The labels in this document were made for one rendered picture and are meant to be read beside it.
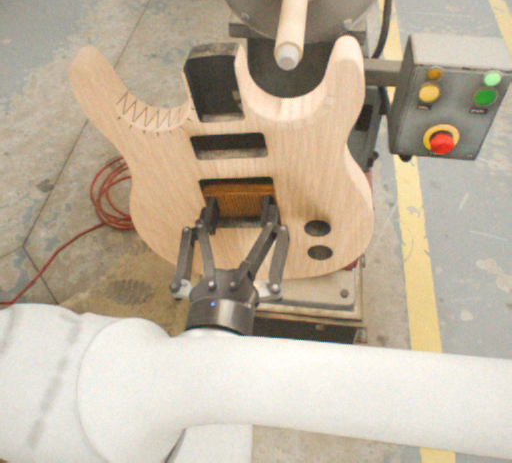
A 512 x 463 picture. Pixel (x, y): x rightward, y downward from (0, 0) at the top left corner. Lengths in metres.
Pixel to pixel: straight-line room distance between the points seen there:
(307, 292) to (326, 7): 0.91
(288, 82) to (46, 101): 1.89
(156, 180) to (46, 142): 1.88
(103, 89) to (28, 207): 1.68
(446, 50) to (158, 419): 0.73
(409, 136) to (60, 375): 0.73
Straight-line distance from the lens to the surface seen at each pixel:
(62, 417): 0.37
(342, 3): 0.81
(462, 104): 0.91
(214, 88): 0.59
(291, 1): 0.67
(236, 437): 0.50
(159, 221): 0.75
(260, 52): 1.04
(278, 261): 0.60
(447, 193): 2.26
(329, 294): 1.50
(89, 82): 0.61
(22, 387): 0.36
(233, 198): 0.68
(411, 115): 0.91
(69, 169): 2.36
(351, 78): 0.55
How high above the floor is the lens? 1.57
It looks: 49 degrees down
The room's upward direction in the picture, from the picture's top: straight up
